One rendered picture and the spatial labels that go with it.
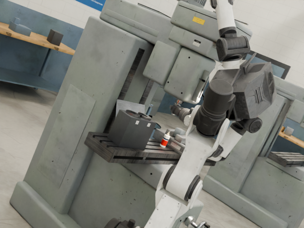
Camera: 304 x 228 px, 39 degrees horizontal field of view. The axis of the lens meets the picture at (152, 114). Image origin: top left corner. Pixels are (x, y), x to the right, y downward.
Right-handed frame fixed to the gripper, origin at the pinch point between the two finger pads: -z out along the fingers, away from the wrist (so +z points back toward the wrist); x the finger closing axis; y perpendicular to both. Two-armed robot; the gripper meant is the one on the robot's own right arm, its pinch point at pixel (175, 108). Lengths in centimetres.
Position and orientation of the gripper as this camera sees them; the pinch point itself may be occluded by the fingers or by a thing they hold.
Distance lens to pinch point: 285.5
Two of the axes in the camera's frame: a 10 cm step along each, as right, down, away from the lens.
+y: -4.0, 9.0, 1.6
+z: 4.7, 3.5, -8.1
